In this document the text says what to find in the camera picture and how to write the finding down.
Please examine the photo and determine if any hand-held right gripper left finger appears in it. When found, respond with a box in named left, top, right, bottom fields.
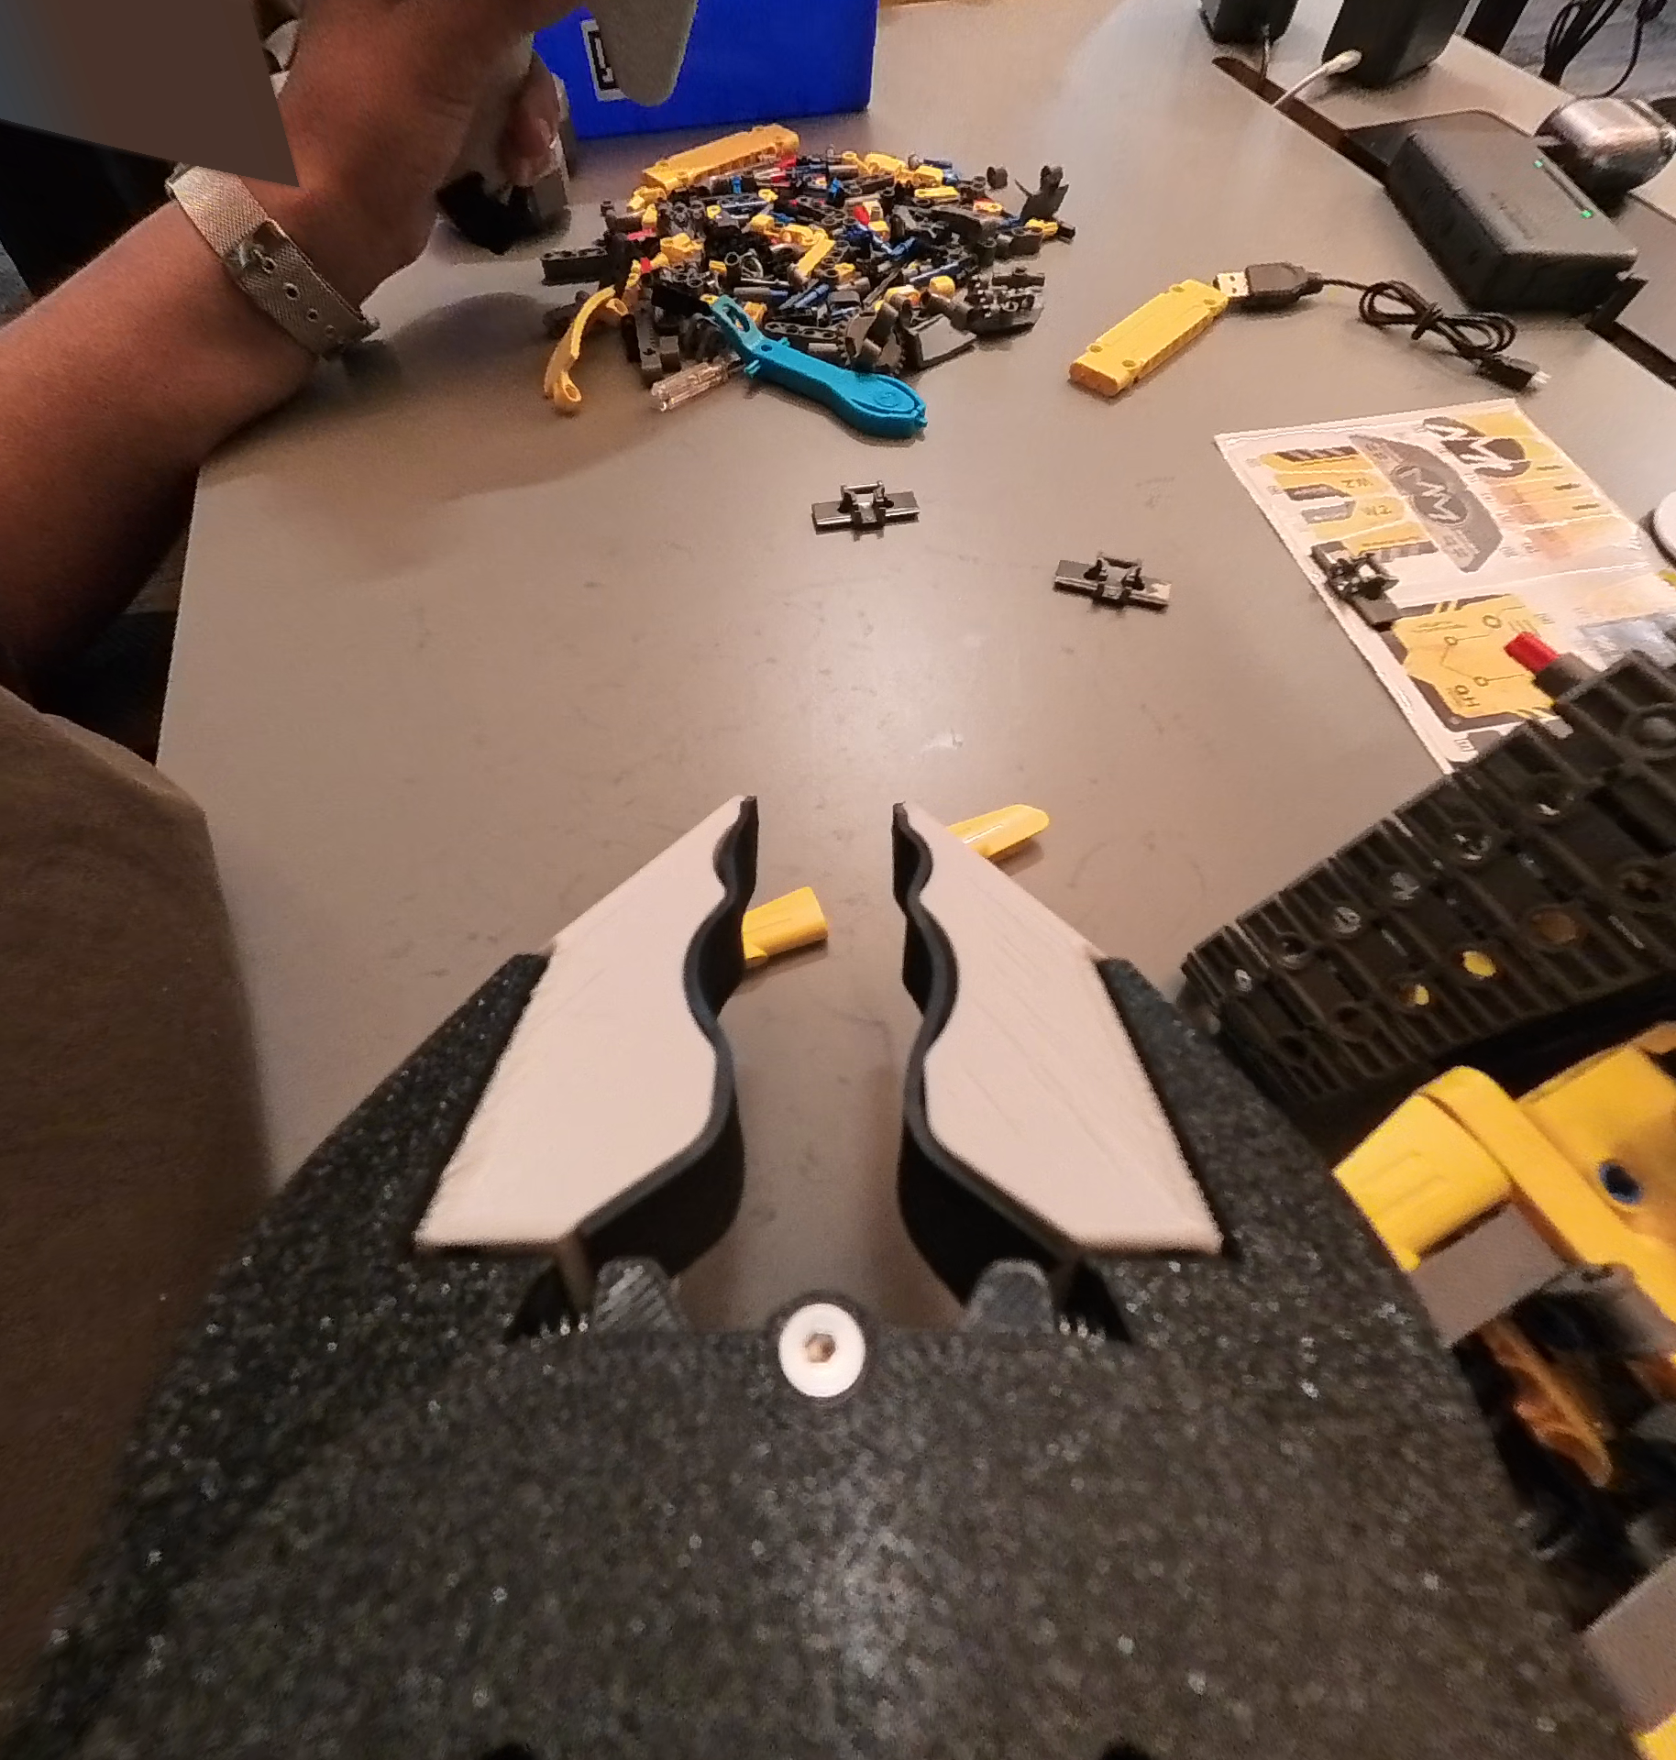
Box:
left=413, top=795, right=760, bottom=1321

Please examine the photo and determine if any black toy track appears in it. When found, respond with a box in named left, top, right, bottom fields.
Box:
left=1179, top=646, right=1676, bottom=1143

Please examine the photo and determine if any white cable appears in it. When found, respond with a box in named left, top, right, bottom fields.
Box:
left=1271, top=48, right=1365, bottom=113

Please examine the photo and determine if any pile of small building pieces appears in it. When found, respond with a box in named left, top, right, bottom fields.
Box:
left=541, top=125, right=1081, bottom=392

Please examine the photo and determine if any person's left forearm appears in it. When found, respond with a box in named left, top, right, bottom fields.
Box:
left=0, top=206, right=372, bottom=689

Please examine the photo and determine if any yellow curved building piece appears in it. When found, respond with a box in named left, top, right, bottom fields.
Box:
left=541, top=283, right=635, bottom=414

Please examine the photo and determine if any person's brown shirt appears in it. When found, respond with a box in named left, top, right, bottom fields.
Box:
left=0, top=653, right=282, bottom=1760

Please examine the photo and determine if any yellow toy vehicle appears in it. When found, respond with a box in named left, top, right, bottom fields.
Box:
left=1334, top=1024, right=1676, bottom=1760

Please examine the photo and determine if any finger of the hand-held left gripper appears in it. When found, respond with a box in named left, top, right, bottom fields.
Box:
left=594, top=0, right=696, bottom=107

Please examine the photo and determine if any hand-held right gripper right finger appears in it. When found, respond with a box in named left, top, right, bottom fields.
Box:
left=891, top=802, right=1227, bottom=1308

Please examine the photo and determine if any shiny silver object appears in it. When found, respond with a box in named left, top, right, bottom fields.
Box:
left=1532, top=97, right=1676, bottom=209

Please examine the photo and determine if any person's left hand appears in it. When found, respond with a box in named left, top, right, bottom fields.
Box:
left=292, top=0, right=574, bottom=314

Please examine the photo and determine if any yellow black sticker sheet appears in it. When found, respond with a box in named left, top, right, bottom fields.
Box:
left=1215, top=400, right=1676, bottom=772

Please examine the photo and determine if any black track link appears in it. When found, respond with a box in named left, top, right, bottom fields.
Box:
left=1309, top=544, right=1404, bottom=627
left=1054, top=553, right=1176, bottom=616
left=806, top=481, right=922, bottom=541

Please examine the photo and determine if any yellow connector piece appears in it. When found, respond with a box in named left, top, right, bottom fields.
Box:
left=946, top=804, right=1054, bottom=864
left=742, top=886, right=832, bottom=971

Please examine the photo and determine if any blue plastic bin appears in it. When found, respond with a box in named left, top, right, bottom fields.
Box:
left=531, top=0, right=879, bottom=140

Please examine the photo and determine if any yellow long building beam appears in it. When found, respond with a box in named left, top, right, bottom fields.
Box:
left=1069, top=279, right=1230, bottom=400

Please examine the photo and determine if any blue brick separator tool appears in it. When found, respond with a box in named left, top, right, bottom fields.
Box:
left=702, top=294, right=930, bottom=444

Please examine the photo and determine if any black usb cable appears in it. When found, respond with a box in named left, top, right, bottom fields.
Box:
left=1216, top=258, right=1544, bottom=392

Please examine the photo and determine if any silver mesh wrist band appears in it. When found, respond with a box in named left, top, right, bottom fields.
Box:
left=167, top=165, right=378, bottom=362

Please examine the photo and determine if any black power adapter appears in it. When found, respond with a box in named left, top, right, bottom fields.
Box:
left=1381, top=127, right=1644, bottom=317

